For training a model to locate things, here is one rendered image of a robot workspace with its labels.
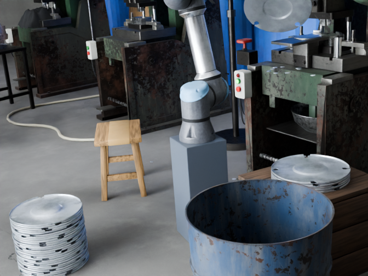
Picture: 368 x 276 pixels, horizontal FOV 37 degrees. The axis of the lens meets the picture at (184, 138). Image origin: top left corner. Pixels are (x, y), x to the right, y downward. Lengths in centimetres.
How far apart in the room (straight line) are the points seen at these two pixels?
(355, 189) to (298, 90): 71
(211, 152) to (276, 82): 61
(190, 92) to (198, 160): 28
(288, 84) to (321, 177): 71
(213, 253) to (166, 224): 112
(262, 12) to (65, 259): 133
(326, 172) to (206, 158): 49
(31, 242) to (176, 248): 60
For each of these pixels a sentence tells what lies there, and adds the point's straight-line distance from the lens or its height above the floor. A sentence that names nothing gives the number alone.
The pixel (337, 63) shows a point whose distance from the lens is 252.
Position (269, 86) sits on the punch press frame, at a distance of 272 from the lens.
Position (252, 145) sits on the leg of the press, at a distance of 282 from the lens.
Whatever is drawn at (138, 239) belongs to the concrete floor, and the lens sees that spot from 247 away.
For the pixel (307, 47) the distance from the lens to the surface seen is 259.
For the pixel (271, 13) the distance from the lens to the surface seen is 248.
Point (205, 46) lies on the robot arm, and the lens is 230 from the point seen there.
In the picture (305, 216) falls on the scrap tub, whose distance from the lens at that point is 176.
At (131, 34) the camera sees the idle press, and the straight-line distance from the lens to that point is 400.
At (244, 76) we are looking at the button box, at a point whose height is 60.
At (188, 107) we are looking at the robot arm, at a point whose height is 60.
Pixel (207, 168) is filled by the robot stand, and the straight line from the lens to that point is 225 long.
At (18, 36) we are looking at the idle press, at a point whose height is 55.
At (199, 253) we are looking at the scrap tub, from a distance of 152.
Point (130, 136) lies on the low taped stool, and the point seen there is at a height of 33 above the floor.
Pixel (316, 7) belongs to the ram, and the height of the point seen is 91.
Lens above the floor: 117
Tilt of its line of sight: 18 degrees down
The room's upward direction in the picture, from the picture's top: 4 degrees counter-clockwise
